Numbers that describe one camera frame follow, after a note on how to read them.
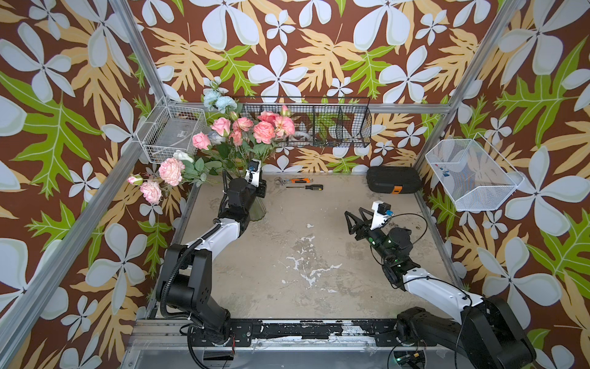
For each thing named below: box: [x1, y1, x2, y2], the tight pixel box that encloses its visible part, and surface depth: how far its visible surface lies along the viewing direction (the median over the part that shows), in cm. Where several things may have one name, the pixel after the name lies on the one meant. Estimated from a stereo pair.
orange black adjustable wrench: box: [274, 176, 314, 186], surface depth 120 cm
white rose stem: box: [172, 149, 195, 163], surface depth 69 cm
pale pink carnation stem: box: [127, 157, 218, 206], surface depth 63 cm
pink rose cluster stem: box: [251, 105, 296, 160], surface depth 73 cm
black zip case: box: [366, 166, 422, 195], surface depth 114 cm
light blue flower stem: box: [203, 89, 238, 117], surface depth 84 cm
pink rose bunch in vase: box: [210, 116, 256, 178], surface depth 80 cm
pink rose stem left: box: [192, 132, 218, 153], surface depth 70 cm
